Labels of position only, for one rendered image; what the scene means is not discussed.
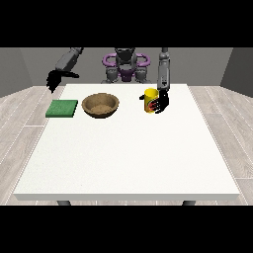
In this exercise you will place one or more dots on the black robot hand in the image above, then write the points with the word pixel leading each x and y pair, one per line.
pixel 162 101
pixel 55 79

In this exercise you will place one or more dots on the green square pad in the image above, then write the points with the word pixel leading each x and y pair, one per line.
pixel 61 108

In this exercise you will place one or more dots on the brown wooden bowl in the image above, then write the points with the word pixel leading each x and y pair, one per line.
pixel 100 105

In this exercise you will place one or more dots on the grey robot trunk purple rings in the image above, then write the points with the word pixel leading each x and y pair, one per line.
pixel 125 69

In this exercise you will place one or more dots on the dark table leg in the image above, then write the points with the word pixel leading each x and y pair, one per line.
pixel 64 203
pixel 188 203

